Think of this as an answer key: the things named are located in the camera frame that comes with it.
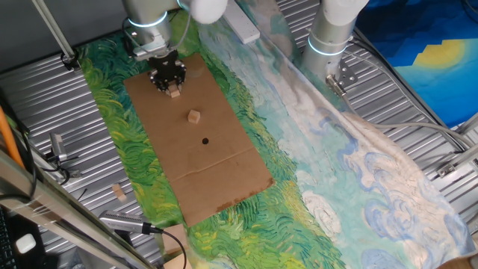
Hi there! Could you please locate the white rounded case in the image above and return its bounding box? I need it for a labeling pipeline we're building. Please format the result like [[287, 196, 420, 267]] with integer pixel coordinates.
[[15, 233, 37, 254]]

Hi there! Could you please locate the brown cardboard sheet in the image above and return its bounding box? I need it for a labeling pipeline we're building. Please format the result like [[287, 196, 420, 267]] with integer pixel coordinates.
[[122, 52, 276, 228]]

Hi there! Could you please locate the small camera on bracket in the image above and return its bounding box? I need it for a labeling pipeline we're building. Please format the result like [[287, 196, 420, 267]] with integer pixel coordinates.
[[44, 132, 81, 179]]

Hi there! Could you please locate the silver ribbed camera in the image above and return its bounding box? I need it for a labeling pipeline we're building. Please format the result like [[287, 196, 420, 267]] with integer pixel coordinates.
[[99, 209, 164, 235]]

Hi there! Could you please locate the black keyboard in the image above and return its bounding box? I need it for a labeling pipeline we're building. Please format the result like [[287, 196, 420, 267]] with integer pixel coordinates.
[[0, 208, 18, 269]]

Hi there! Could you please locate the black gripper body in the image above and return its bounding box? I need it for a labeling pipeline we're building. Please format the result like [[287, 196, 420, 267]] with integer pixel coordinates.
[[148, 49, 187, 92]]

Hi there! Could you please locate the aluminium profile with bracket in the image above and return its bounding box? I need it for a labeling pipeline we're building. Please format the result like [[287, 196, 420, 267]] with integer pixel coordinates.
[[436, 111, 478, 179]]

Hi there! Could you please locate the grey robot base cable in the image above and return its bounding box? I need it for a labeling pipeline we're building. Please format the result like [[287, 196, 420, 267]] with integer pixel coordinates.
[[326, 74, 478, 150]]

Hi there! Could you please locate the small cardboard box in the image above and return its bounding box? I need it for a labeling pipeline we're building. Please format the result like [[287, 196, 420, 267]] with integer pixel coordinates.
[[162, 223, 190, 255], [164, 253, 193, 269]]

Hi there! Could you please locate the aluminium frame pole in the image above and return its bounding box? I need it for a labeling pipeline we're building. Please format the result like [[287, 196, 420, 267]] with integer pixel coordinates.
[[31, 0, 81, 72]]

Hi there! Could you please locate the aluminium frame bar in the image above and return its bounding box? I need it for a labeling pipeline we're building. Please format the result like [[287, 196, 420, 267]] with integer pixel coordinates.
[[0, 149, 156, 269]]

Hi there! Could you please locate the white power strip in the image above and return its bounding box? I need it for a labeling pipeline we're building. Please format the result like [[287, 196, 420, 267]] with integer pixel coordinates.
[[223, 0, 261, 45]]

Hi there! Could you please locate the blue and yellow cloth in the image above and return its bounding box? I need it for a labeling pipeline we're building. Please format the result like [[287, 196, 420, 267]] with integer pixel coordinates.
[[356, 0, 478, 128]]

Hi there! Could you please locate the black camera cable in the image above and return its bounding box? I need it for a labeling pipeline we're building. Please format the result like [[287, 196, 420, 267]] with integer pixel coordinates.
[[149, 223, 187, 269]]

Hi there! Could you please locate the black base cable bundle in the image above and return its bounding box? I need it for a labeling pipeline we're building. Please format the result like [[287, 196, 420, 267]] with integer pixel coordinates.
[[347, 35, 468, 152]]

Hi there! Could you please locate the painted landscape cloth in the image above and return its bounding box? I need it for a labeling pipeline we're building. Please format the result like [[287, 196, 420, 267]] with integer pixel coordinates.
[[76, 0, 477, 269]]

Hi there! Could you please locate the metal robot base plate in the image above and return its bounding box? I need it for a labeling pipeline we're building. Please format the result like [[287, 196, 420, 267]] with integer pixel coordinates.
[[324, 59, 359, 99]]

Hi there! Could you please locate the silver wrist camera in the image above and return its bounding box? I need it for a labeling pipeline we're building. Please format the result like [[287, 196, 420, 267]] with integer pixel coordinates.
[[125, 28, 170, 62]]

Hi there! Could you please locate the orange pole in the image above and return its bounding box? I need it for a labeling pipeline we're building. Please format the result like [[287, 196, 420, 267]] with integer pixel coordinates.
[[0, 106, 25, 169]]

